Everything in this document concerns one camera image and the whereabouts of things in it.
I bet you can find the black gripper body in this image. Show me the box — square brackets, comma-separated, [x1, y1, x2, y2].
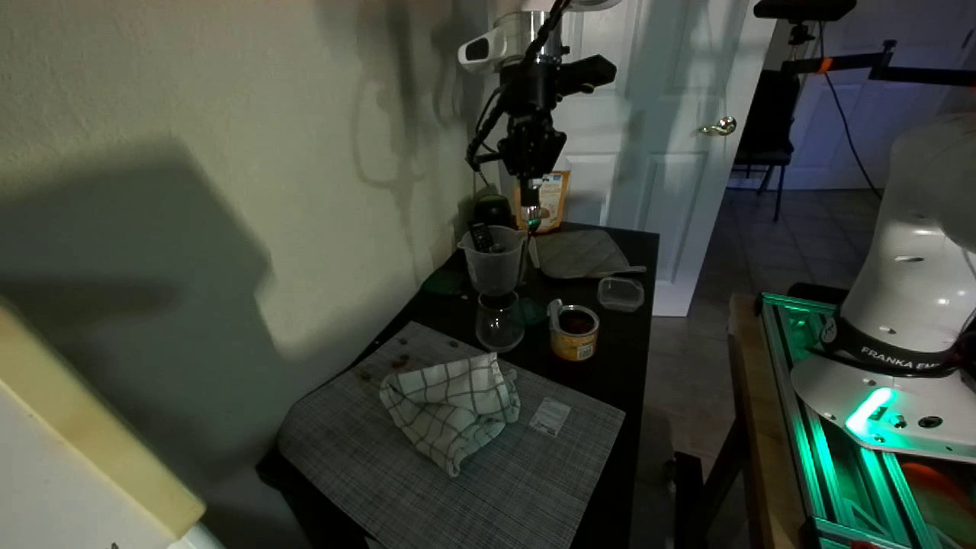
[496, 94, 571, 174]

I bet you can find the clear drinking glass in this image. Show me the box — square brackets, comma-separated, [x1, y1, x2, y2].
[474, 285, 529, 358]

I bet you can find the dark round jar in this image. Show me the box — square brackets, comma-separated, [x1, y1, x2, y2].
[466, 193, 520, 234]

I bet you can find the translucent plastic measuring cup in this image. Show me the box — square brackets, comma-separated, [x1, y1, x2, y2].
[461, 222, 532, 300]

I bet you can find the white panel door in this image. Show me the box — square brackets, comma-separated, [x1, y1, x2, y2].
[560, 0, 778, 321]

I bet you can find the black side table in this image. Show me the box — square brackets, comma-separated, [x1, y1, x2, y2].
[254, 216, 665, 549]

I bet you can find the small clear packet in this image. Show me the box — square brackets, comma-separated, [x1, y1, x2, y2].
[529, 396, 573, 438]

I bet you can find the checkered kitchen cloth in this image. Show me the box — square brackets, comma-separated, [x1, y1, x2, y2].
[374, 350, 524, 482]

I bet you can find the grey woven placemat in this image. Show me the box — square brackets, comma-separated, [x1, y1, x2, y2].
[275, 321, 627, 549]

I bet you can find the wooden bench board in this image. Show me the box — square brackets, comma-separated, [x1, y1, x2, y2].
[725, 290, 810, 549]

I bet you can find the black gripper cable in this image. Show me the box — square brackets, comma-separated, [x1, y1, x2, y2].
[464, 0, 573, 174]

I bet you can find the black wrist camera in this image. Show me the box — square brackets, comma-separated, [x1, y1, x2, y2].
[545, 53, 620, 96]

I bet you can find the metal door handle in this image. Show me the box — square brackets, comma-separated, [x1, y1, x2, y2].
[694, 114, 741, 140]

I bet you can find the thin black hanging cable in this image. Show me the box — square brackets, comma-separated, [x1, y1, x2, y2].
[817, 67, 884, 197]

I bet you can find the aluminium frame rail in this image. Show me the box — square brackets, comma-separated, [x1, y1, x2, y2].
[759, 290, 976, 549]

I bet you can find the black camera boom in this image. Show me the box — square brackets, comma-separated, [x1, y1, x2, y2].
[752, 0, 976, 92]

